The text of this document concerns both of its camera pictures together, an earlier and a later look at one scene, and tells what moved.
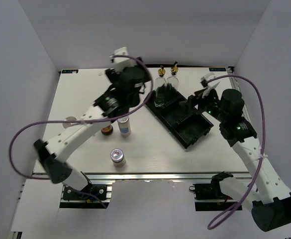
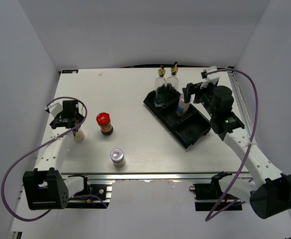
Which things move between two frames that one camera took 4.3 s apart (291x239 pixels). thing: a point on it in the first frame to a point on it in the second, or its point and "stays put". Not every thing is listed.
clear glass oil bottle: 160,88 stays put
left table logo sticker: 71,71 stays put
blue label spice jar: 124,124 to 183,108
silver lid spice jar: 118,158 stays put
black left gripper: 112,75 to 58,117
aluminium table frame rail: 108,186 stays put
